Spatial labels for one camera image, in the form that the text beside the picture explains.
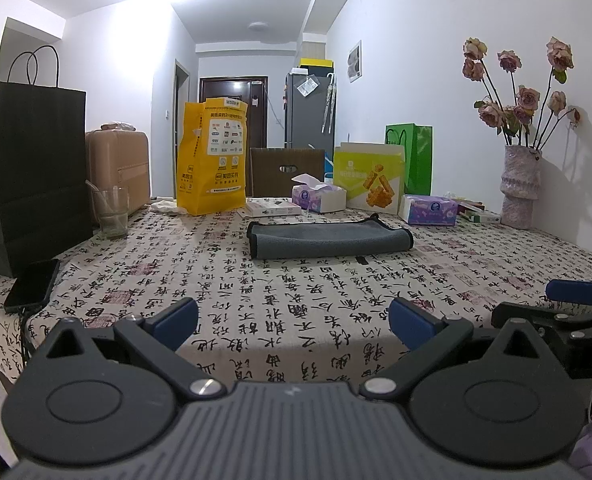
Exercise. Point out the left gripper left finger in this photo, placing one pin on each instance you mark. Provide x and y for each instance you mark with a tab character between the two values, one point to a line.
152	343

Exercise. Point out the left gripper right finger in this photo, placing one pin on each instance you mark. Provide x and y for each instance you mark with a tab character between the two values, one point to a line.
430	342

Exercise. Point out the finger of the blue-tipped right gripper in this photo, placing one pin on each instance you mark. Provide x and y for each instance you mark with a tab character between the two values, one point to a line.
573	292

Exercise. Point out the purple and grey towel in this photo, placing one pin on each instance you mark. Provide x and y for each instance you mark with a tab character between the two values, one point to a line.
369	236

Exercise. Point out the purple tissue pack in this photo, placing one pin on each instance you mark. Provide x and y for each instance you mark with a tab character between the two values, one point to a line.
424	210

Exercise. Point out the crumpled white tissue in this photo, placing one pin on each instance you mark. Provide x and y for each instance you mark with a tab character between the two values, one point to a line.
168	207

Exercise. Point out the textured pink vase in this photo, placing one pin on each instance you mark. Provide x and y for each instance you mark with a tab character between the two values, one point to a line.
520	185

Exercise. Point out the black smartphone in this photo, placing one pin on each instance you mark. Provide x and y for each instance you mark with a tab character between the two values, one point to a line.
32	288

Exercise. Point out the small green-white carton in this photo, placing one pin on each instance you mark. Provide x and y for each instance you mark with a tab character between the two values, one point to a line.
474	214

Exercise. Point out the clear glass cup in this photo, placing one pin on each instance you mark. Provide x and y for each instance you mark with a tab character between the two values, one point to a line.
110	207

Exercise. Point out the flat white box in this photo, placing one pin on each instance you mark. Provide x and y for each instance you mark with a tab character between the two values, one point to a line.
268	207

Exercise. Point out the yellow-green snack gift box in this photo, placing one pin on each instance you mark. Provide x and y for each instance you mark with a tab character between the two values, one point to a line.
371	174

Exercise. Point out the yellow printed bag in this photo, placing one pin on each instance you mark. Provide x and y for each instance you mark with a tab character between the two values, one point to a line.
211	164

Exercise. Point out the black paper bag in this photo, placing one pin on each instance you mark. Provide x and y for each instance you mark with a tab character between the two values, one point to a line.
44	203

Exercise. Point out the tan suitcase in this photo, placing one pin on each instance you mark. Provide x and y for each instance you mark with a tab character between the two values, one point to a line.
118	157

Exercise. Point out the open tissue box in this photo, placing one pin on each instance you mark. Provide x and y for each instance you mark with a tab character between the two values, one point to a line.
311	194

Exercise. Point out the dried pink roses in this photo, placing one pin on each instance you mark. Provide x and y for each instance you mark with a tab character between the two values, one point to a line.
529	117

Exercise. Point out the green paper bag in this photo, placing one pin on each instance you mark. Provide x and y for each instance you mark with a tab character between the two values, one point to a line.
417	142

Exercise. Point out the brown cardboard box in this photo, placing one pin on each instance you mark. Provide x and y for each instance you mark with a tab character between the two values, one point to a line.
272	170

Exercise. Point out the grey refrigerator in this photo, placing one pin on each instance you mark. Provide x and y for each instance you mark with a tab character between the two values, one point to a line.
308	121

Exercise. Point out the yellow box on fridge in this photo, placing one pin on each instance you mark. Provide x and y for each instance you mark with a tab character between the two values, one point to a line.
317	65

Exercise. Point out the wall picture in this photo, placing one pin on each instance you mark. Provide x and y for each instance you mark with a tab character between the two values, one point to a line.
354	62

